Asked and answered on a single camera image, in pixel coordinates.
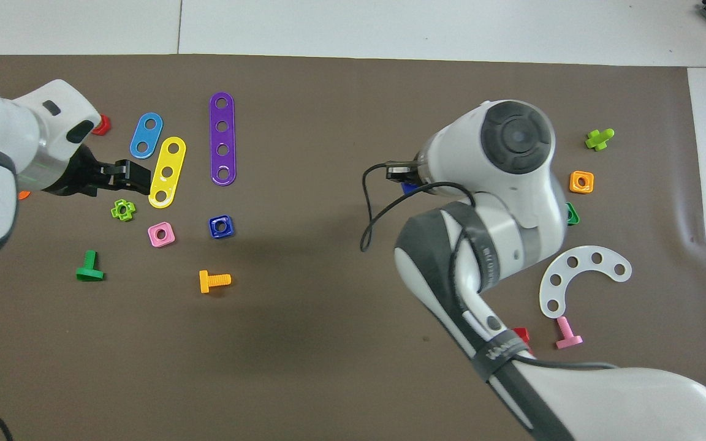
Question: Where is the brown paper mat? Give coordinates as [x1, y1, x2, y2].
[0, 54, 706, 441]

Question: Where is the lime cross-head toy screw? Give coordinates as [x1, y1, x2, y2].
[585, 128, 615, 151]

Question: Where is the orange toy screw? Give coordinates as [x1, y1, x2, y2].
[199, 269, 232, 295]

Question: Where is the white curved perforated strip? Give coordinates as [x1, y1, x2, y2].
[539, 246, 633, 319]

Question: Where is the yellow three-hole strip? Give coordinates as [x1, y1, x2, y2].
[148, 136, 187, 209]

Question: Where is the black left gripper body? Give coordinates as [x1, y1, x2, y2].
[40, 143, 112, 198]

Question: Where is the pink square toy nut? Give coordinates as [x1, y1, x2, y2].
[147, 221, 177, 248]

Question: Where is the green toy screw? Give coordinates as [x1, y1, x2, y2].
[75, 250, 105, 282]

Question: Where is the blue square toy nut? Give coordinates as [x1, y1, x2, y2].
[208, 214, 235, 239]

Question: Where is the orange square toy nut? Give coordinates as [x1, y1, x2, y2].
[569, 170, 594, 195]

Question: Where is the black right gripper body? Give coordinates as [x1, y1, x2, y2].
[385, 160, 420, 183]

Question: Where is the purple four-hole strip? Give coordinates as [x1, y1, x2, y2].
[209, 92, 237, 186]

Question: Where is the blue two-hole strip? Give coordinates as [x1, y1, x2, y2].
[129, 112, 164, 160]

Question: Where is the pink toy screw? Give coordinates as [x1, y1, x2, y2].
[555, 316, 583, 350]

